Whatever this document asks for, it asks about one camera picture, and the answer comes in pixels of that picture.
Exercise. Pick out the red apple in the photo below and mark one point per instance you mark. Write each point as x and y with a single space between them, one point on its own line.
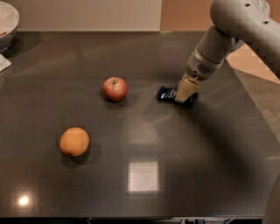
115 89

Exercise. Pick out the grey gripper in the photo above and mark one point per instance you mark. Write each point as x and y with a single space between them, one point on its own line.
200 67

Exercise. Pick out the white paper sheet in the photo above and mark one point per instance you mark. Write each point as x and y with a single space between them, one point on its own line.
4 63

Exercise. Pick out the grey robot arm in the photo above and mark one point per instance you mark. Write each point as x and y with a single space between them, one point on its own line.
235 23

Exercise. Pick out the blue rxbar blueberry wrapper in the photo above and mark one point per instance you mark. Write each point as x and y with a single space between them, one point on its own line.
167 94

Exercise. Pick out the white bowl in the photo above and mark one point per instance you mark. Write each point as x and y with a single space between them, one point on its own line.
9 20

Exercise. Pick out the orange fruit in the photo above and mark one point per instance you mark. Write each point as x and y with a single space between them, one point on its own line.
74 142

